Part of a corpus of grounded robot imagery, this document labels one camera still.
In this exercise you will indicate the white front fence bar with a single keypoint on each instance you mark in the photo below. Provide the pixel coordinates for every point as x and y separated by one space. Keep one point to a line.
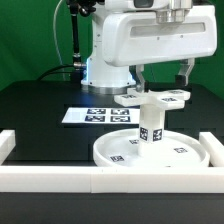
64 179

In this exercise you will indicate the white left fence bar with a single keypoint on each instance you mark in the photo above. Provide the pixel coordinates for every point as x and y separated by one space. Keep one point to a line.
7 144

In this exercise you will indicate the white round table top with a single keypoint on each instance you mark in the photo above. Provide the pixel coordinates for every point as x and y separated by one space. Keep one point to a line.
131 148

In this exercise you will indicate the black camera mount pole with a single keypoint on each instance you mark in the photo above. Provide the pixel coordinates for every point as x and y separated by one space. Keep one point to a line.
83 8

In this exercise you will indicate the white right fence bar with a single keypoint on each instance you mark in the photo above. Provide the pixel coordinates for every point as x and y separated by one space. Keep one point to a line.
214 147

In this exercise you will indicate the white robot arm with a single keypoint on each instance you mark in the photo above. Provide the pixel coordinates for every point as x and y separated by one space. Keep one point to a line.
104 78

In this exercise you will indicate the white marker sheet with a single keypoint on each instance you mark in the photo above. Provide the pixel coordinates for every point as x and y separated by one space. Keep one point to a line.
77 115

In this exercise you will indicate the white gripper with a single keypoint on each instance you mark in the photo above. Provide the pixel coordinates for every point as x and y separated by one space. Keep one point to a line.
137 38

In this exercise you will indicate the white cross-shaped table base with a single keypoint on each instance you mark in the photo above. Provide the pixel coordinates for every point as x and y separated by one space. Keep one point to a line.
166 100

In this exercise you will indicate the white fence bar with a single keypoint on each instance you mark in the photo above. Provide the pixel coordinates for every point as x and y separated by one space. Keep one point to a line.
7 144
64 179
214 147

